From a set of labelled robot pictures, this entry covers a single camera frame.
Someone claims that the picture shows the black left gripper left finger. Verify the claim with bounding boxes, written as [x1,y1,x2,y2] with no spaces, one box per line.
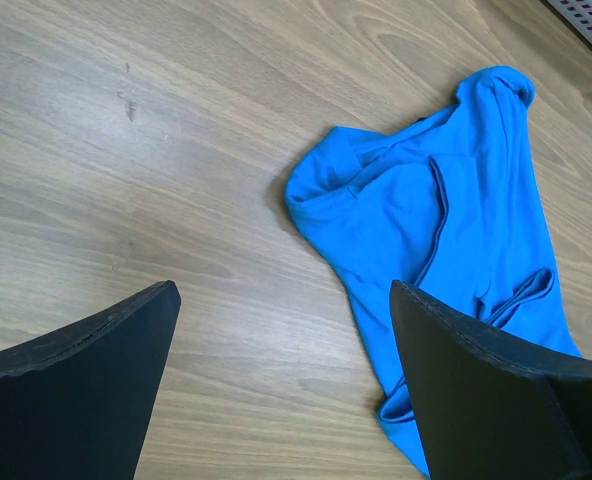
[0,281,181,479]

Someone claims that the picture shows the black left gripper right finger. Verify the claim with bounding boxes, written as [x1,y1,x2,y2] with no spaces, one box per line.
[390,281,592,479]

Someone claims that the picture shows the blue t shirt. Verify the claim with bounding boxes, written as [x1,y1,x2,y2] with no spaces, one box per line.
[285,66,578,472]

